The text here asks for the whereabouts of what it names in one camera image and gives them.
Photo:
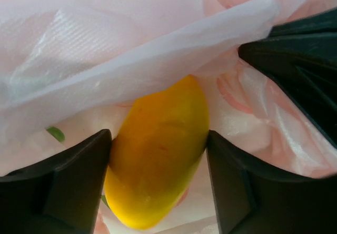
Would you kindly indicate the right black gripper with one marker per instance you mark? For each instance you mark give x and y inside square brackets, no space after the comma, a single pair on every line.
[300,57]

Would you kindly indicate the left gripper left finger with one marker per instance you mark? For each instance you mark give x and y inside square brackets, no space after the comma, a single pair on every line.
[60,194]

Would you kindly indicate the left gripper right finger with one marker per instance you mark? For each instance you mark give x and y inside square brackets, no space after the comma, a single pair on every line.
[252,196]

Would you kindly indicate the fake yellow orange mango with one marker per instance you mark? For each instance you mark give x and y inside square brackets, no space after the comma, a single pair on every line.
[156,153]

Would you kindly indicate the pink plastic bag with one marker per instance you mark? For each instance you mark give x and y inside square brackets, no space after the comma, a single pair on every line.
[71,68]

